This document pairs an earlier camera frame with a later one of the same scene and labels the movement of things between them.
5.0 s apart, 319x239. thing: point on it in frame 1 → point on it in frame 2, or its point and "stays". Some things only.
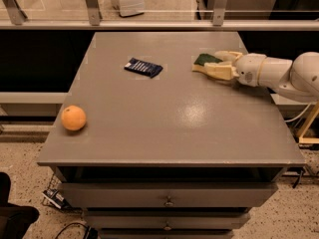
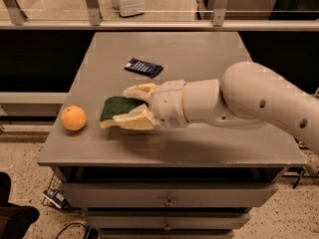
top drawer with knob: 165,194 stays
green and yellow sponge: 201,60 → 115,106
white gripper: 248,68 → 168,103
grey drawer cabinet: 149,148 stays
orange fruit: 73,118 stays
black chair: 14,219 stays
